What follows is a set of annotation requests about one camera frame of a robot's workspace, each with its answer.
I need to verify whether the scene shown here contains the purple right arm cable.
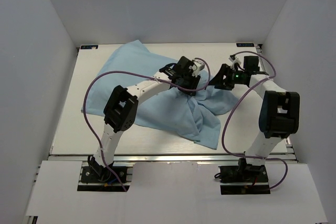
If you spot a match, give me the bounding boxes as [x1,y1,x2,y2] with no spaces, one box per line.
[222,52,288,190]

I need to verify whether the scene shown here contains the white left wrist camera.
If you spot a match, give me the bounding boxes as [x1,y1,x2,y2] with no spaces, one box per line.
[191,58,205,77]

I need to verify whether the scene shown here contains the blue sticker right corner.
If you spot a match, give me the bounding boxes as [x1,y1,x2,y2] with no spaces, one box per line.
[236,42,255,48]

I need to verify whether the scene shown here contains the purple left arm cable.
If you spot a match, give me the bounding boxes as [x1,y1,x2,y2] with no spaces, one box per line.
[83,57,211,192]

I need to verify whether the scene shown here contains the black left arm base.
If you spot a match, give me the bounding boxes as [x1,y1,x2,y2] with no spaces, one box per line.
[77,156,132,193]

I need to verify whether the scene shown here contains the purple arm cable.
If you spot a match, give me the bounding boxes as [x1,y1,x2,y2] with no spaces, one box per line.
[83,57,211,192]
[222,52,288,190]

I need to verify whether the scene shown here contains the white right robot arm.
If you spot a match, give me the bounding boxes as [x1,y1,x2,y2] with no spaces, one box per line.
[209,54,300,182]

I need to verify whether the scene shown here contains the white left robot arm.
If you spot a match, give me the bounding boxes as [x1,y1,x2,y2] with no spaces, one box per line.
[88,56,205,182]

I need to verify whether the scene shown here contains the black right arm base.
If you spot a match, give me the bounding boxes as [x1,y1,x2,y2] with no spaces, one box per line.
[214,158,270,195]

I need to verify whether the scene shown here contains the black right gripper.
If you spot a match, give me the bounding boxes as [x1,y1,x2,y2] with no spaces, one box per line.
[207,63,243,91]

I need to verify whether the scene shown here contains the light blue pillowcase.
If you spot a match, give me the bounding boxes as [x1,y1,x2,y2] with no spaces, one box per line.
[85,40,238,150]

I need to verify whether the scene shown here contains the blue sticker corner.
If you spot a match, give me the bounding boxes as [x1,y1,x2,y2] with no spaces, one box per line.
[236,42,255,48]
[80,45,98,50]

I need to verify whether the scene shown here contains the blue sticker left corner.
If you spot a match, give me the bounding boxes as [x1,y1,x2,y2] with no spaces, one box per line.
[80,45,98,50]

